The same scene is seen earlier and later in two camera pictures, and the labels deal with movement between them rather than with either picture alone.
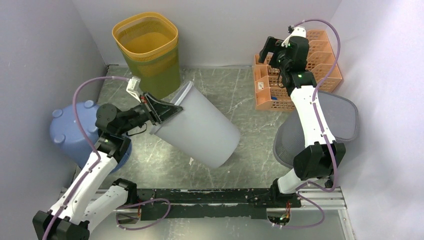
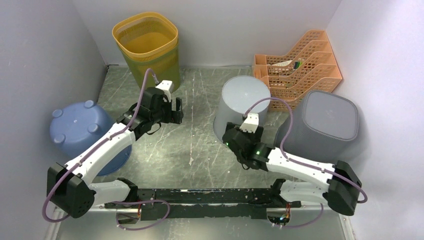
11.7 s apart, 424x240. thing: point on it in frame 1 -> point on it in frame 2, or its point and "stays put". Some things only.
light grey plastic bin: [202, 129] -> [237, 95]
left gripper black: [162, 111] stays put
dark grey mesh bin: [341, 117] stays put
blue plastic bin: [67, 131] stays put
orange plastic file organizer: [270, 94] stays put
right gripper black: [271, 44] -> [254, 137]
